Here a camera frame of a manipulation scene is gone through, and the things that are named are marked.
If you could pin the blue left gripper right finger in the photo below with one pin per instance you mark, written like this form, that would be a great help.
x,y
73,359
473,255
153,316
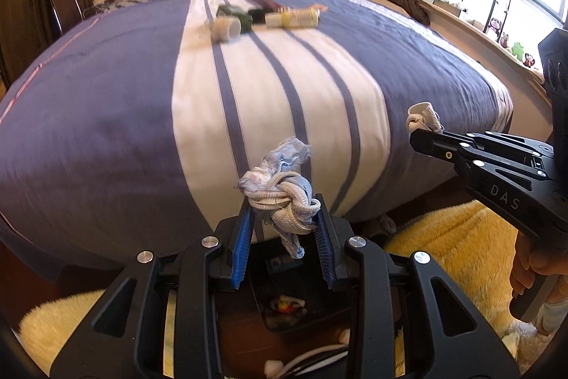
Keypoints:
x,y
324,243

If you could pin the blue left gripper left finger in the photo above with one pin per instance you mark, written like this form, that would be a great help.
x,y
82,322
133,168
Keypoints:
x,y
240,243

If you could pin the knotted white blue cloth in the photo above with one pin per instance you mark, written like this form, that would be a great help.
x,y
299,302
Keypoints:
x,y
282,195

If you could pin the small white item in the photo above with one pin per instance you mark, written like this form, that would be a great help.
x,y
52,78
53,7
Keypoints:
x,y
422,116

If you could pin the pink striped ribbon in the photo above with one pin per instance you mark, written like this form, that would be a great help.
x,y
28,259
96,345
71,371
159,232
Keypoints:
x,y
272,5

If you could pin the person's right hand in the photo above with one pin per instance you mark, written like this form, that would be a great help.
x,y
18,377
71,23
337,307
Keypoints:
x,y
530,261

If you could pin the white slipper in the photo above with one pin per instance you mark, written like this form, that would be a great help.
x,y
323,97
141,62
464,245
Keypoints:
x,y
382,228

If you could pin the purple white striped duvet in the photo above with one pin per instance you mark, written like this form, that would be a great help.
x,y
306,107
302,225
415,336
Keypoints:
x,y
132,130

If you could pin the green square bottle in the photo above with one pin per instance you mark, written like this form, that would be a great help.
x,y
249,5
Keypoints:
x,y
244,18

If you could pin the black cylinder with green cap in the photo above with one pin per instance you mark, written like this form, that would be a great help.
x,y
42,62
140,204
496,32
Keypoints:
x,y
257,15

